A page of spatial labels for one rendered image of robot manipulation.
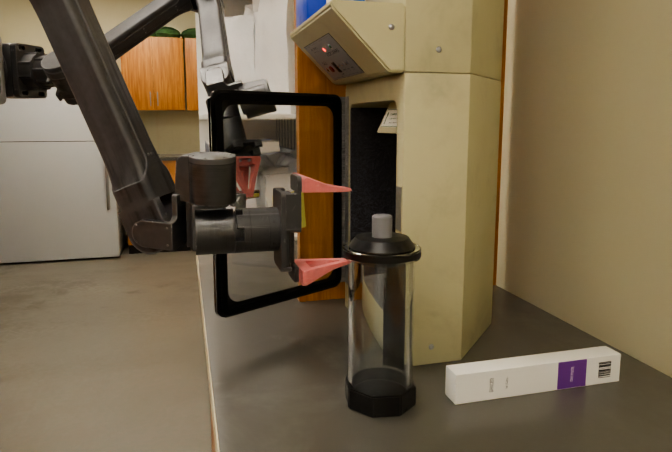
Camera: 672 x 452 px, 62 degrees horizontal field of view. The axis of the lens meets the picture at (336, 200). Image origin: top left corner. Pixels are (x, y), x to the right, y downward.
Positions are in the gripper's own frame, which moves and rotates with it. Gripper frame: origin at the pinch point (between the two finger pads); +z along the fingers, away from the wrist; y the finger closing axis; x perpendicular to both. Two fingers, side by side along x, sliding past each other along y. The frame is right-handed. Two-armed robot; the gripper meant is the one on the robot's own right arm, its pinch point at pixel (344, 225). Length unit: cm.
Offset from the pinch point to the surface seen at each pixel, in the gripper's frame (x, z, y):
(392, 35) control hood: 8.8, 9.9, 26.7
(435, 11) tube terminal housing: 8.7, 16.7, 30.5
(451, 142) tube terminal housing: 9.0, 20.1, 10.8
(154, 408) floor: 190, -37, -117
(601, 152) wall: 17, 55, 9
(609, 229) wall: 14, 55, -6
